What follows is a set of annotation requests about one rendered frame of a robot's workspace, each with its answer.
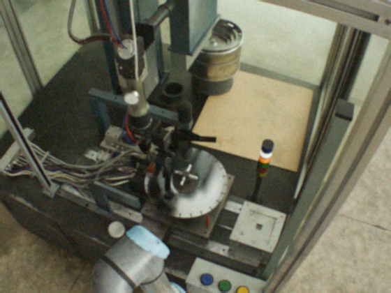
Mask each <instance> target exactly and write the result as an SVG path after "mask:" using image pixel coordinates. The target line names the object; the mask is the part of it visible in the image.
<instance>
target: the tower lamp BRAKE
mask: <svg viewBox="0 0 391 293"><path fill-rule="evenodd" d="M273 148H274V142H273V141H272V140H263V141H262V145H261V151H262V152H264V153H272V152H273Z"/></svg>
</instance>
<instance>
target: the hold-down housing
mask: <svg viewBox="0 0 391 293"><path fill-rule="evenodd" d="M151 134H152V143H153V145H155V146H157V147H158V148H159V149H162V150H164V151H167V150H168V146H169V145H170V144H171V143H172V142H171V134H170V131H169V130H166V129H163V127H162V126H157V127H156V129H155V130H154V131H153V132H152V133H151ZM169 140H170V141H169ZM168 141H169V142H168ZM167 142H168V143H167ZM156 158H157V163H159V164H161V166H163V167H168V166H169V164H170V162H171V161H172V159H171V158H169V157H167V156H165V155H163V154H162V153H160V152H158V153H157V155H156Z"/></svg>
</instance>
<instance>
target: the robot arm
mask: <svg viewBox="0 0 391 293"><path fill-rule="evenodd" d="M168 254H169V249H168V248H167V247H166V246H165V245H164V244H163V243H162V242H161V241H160V240H159V239H157V238H156V237H155V236H154V235H153V234H152V233H150V232H149V231H147V230H146V229H145V228H143V226H140V225H136V226H135V227H133V228H132V229H131V230H130V231H129V232H127V233H126V234H125V235H124V236H123V237H122V238H121V239H120V240H119V241H118V242H116V244H115V245H114V246H113V247H112V248H111V249H109V251H108V252H107V253H106V254H104V256H102V257H101V258H100V260H99V261H97V262H96V263H95V266H94V267H93V270H92V272H91V280H90V283H91V290H92V293H132V291H133V290H134V289H135V288H136V287H137V286H138V285H139V286H140V288H141V289H142V291H143V292H144V293H186V292H185V291H184V290H183V289H182V288H181V287H180V286H178V285H177V284H175V283H169V281H168V278H167V276H166V275H165V272H164V269H165V265H164V259H165V258H166V257H167V255H168Z"/></svg>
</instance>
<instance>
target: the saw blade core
mask: <svg viewBox="0 0 391 293"><path fill-rule="evenodd" d="M170 151H171V150H170ZM171 152H173V153H174V154H175V157H174V158H173V159H172V161H171V162H170V166H171V170H170V177H169V179H167V178H163V177H162V166H161V164H159V163H157V159H156V161H154V162H153V163H155V166H154V168H153V170H147V173H146V177H145V188H146V191H147V194H148V197H149V199H150V200H151V203H152V202H153V203H152V204H153V205H154V206H155V207H156V208H158V209H160V210H161V211H162V212H164V213H166V214H169V213H170V214H169V215H171V216H176V217H179V215H180V214H181V215H180V217H181V218H190V217H191V216H192V218H195V216H196V214H195V213H197V215H198V216H199V215H202V214H205V213H207V212H209V211H211V210H212V209H213V208H214V207H215V206H216V205H218V204H219V202H221V200H222V199H223V197H224V195H225V192H226V188H227V186H225V185H227V176H226V172H225V170H224V169H223V166H222V165H221V163H220V162H219V161H218V159H216V158H215V157H214V156H212V155H210V154H209V153H207V152H206V151H203V150H202V151H200V149H195V148H192V151H191V148H179V149H173V150H172V151H171ZM209 155H210V156H209ZM208 156H209V157H208ZM215 161H216V162H215ZM189 165H191V169H192V170H195V171H196V172H197V173H198V175H199V177H200V183H199V186H198V187H197V188H196V189H195V190H193V191H191V193H182V192H181V191H178V190H177V189H175V188H174V186H173V185H172V176H173V174H174V170H177V171H178V170H180V169H183V168H187V167H188V166H189ZM220 168H222V169H220ZM148 185H149V186H148ZM150 193H151V194H150ZM223 193H224V194H223ZM154 201H155V202H154ZM216 201H218V202H216ZM161 207H162V208H161ZM170 211H171V212H170ZM200 211H201V213H202V214H201V213H200Z"/></svg>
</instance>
